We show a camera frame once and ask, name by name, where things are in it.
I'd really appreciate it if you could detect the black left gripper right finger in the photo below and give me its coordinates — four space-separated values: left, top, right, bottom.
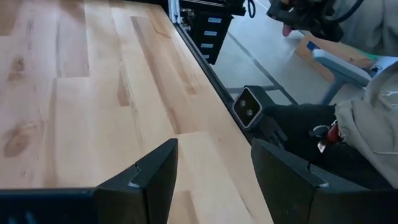
251 139 398 224

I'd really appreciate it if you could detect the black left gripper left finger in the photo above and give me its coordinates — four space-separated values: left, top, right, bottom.
0 138 179 224

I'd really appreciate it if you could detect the red key fob with keys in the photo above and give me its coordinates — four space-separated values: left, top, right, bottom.
309 119 343 153

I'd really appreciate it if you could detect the person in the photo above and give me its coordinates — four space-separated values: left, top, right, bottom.
264 0 398 190

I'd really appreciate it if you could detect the grey bench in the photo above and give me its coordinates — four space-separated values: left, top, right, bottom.
312 49 373 106

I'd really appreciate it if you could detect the black crossbar with silver brackets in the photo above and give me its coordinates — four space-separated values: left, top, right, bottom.
167 0 259 146

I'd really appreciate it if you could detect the brown cardboard box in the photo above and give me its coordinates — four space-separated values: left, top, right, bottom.
294 32 379 83

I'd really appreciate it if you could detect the black labelled drawer cabinet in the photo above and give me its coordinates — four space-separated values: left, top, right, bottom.
182 11 234 65

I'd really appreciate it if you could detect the black teleoperation device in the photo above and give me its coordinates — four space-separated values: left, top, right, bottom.
266 0 365 43

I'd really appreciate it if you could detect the grey table-level camera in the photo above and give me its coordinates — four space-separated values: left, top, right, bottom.
232 85 276 130

